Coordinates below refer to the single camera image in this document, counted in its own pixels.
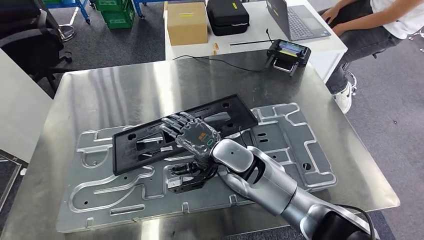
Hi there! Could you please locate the black plastic plate frame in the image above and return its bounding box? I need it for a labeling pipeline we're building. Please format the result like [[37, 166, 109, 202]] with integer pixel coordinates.
[[111, 94, 259, 176]]

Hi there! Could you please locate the black zip case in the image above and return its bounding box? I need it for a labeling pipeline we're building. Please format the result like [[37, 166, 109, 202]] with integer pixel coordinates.
[[205, 0, 251, 37]]

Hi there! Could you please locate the person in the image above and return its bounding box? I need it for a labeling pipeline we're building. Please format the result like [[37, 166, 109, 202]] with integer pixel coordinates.
[[317, 0, 424, 115]]

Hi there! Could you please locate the person's right hand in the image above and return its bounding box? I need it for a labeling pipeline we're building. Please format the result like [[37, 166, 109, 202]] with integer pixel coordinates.
[[320, 4, 343, 25]]

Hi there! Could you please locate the green plastic crate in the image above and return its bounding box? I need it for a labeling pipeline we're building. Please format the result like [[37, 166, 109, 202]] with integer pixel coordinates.
[[94, 0, 130, 12], [100, 3, 136, 30]]

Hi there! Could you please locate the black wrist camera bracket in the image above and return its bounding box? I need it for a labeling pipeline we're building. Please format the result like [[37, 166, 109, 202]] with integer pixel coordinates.
[[168, 161, 220, 195]]

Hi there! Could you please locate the blue wheeled shelf rack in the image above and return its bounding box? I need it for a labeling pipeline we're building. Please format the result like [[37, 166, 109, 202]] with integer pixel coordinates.
[[43, 0, 92, 25]]

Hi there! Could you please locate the thin black stick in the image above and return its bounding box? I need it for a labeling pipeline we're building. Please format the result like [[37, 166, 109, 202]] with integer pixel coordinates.
[[229, 39, 277, 47]]

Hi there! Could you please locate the person's left hand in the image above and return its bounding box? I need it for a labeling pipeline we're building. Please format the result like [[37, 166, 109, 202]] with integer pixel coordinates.
[[331, 23, 349, 38]]

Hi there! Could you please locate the brown cardboard box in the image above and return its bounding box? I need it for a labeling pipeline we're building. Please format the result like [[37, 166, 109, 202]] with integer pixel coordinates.
[[166, 1, 209, 47]]

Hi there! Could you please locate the stamped silver metal panel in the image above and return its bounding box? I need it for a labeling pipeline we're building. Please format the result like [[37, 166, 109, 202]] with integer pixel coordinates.
[[55, 101, 338, 234]]

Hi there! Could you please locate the black office chair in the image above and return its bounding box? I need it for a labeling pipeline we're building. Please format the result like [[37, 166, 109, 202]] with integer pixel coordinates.
[[0, 0, 79, 97]]

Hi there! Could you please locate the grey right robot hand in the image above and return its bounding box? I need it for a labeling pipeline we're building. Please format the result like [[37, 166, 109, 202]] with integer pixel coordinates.
[[159, 111, 222, 157]]

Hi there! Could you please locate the stainless steel workbench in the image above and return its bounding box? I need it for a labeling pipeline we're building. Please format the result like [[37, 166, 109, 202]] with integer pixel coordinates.
[[0, 49, 401, 240]]

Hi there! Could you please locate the white desk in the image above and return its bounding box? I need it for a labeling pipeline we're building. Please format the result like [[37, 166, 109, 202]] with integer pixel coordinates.
[[163, 0, 349, 84]]

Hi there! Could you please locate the grey laptop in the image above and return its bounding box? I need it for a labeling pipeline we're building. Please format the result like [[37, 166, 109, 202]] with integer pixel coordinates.
[[265, 0, 332, 42]]

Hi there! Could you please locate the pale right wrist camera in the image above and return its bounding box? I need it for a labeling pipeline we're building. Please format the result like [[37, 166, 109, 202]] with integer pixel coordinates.
[[166, 176, 184, 190]]

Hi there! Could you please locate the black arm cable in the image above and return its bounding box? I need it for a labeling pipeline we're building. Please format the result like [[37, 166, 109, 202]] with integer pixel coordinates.
[[336, 204, 378, 240]]

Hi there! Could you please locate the black remote with screen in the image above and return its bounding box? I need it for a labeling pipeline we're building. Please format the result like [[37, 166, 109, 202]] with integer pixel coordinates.
[[265, 39, 312, 78]]

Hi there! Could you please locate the chrome pedestal base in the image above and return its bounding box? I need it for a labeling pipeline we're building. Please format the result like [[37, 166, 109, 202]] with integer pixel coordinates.
[[57, 23, 76, 43]]

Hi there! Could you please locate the thin black table cable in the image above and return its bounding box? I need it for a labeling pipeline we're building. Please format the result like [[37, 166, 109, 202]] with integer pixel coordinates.
[[171, 54, 270, 73]]

